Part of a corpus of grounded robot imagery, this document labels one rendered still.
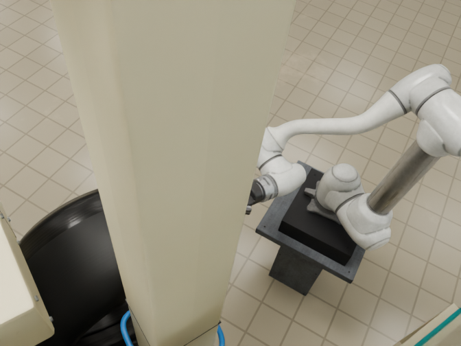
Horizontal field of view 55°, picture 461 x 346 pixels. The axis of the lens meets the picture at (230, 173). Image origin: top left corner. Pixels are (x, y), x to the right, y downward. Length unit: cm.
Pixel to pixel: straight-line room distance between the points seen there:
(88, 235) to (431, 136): 107
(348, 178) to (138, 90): 167
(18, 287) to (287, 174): 103
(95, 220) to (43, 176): 203
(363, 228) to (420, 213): 150
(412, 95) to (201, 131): 127
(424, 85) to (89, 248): 112
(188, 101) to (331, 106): 344
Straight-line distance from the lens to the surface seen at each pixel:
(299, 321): 268
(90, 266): 111
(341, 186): 190
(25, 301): 77
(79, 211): 118
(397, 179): 169
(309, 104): 368
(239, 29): 29
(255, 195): 149
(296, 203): 211
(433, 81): 157
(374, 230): 186
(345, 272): 212
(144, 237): 42
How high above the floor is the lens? 248
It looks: 53 degrees down
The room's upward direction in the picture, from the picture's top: 9 degrees clockwise
